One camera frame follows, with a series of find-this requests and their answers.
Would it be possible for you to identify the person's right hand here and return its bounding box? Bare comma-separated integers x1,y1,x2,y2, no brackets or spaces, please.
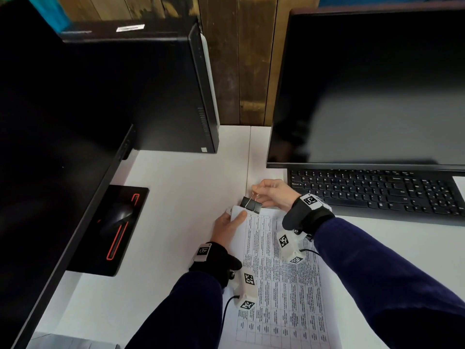
251,179,302,213

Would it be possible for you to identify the person's left hand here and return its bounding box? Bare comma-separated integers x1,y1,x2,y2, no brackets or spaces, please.
210,210,248,251

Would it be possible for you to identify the black binder clip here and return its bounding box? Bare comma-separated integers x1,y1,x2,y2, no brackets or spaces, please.
239,192,263,215

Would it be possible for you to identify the sorted stack of printed sheets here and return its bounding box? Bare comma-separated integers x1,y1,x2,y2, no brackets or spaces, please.
217,205,344,349

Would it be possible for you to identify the person's left forearm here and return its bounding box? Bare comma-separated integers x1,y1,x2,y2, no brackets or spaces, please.
125,270,224,349

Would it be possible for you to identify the person's right forearm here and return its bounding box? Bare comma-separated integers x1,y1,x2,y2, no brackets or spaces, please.
313,217,465,349

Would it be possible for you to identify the white table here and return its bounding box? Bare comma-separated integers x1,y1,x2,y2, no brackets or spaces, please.
34,125,465,349

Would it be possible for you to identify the black keyboard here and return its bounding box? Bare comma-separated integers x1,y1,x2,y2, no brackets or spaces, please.
287,169,465,226

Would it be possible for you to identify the black computer mouse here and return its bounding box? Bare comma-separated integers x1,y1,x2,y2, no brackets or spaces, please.
101,203,137,233

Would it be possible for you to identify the black computer monitor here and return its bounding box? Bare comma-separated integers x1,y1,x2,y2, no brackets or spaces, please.
266,1,465,171
0,0,150,349

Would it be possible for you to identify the wooden plank partition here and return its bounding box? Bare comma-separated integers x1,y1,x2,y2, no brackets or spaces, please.
56,0,322,127

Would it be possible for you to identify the black desktop computer tower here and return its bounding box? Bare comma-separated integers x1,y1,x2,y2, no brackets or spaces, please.
60,16,220,154

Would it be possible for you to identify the teal green cloth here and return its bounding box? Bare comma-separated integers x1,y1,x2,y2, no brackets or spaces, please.
25,0,72,33

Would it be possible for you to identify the black marker wrist strap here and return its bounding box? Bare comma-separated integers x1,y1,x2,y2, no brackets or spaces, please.
281,193,336,237
188,241,243,287

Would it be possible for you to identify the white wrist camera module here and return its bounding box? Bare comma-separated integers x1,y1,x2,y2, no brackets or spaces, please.
229,267,259,311
275,228,308,265

